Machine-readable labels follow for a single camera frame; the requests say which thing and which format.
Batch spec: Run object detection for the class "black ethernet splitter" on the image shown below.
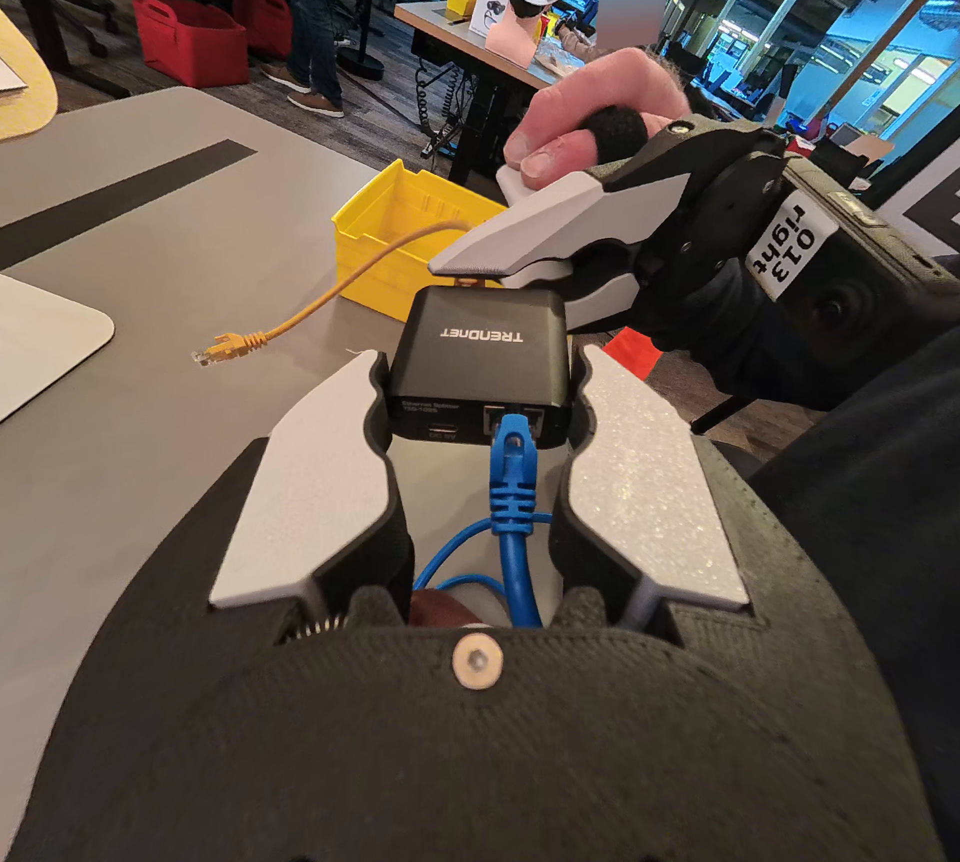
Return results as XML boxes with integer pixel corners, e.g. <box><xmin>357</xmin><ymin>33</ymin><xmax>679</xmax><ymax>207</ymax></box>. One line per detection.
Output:
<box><xmin>386</xmin><ymin>285</ymin><xmax>575</xmax><ymax>449</ymax></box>

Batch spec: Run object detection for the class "pink mannequin bust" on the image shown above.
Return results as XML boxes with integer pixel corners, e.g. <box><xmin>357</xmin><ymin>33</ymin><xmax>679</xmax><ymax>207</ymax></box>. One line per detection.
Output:
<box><xmin>483</xmin><ymin>0</ymin><xmax>560</xmax><ymax>70</ymax></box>

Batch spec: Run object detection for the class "orange ethernet cable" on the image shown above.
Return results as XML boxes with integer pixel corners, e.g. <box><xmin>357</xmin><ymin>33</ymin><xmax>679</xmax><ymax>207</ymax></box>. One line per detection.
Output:
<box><xmin>191</xmin><ymin>221</ymin><xmax>481</xmax><ymax>368</ymax></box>

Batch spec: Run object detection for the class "red fabric bin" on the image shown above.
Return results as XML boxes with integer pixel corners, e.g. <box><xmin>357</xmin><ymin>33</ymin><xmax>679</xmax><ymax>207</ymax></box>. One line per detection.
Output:
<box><xmin>231</xmin><ymin>0</ymin><xmax>295</xmax><ymax>59</ymax></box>
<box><xmin>132</xmin><ymin>0</ymin><xmax>250</xmax><ymax>89</ymax></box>

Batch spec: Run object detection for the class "yellow plastic bin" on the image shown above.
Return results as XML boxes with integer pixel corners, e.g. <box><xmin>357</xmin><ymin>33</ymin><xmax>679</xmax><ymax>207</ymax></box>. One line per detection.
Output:
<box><xmin>332</xmin><ymin>159</ymin><xmax>511</xmax><ymax>322</ymax></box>

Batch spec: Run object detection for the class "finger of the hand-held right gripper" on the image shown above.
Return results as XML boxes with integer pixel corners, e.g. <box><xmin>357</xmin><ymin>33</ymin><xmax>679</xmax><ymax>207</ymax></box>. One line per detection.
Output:
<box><xmin>501</xmin><ymin>255</ymin><xmax>648</xmax><ymax>336</ymax></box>
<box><xmin>427</xmin><ymin>171</ymin><xmax>691</xmax><ymax>278</ymax></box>

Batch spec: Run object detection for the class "blue ethernet cable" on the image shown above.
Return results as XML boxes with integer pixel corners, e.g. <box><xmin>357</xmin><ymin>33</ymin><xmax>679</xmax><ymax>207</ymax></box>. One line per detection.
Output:
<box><xmin>412</xmin><ymin>412</ymin><xmax>556</xmax><ymax>629</ymax></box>

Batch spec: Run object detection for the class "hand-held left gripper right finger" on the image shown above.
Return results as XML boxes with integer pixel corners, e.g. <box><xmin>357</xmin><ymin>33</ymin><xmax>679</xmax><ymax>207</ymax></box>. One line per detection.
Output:
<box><xmin>552</xmin><ymin>343</ymin><xmax>753</xmax><ymax>631</ymax></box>

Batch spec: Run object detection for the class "black coiled cable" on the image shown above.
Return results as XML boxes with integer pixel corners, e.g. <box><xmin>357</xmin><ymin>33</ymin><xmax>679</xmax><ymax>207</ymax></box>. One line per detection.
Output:
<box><xmin>414</xmin><ymin>61</ymin><xmax>465</xmax><ymax>157</ymax></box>

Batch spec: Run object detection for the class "person's right hand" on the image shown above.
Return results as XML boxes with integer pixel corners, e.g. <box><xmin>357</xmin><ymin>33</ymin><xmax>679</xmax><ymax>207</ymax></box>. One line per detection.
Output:
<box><xmin>504</xmin><ymin>47</ymin><xmax>693</xmax><ymax>192</ymax></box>

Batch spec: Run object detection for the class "white board with black mark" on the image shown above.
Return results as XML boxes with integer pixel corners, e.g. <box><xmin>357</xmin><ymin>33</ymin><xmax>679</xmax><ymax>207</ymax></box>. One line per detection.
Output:
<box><xmin>873</xmin><ymin>141</ymin><xmax>960</xmax><ymax>257</ymax></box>

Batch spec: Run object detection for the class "wooden worktable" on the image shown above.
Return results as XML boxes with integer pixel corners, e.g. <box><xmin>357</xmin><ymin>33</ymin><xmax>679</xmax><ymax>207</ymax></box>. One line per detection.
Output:
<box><xmin>393</xmin><ymin>0</ymin><xmax>601</xmax><ymax>187</ymax></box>

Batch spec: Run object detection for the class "black table leg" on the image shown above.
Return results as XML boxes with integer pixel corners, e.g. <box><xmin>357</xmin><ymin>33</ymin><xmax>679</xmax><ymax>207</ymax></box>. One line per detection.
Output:
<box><xmin>0</xmin><ymin>0</ymin><xmax>135</xmax><ymax>100</ymax></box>

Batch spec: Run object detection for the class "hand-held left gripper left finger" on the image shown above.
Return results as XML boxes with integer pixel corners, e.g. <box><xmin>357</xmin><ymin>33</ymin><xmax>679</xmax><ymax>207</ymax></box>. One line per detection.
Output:
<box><xmin>207</xmin><ymin>349</ymin><xmax>414</xmax><ymax>613</ymax></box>

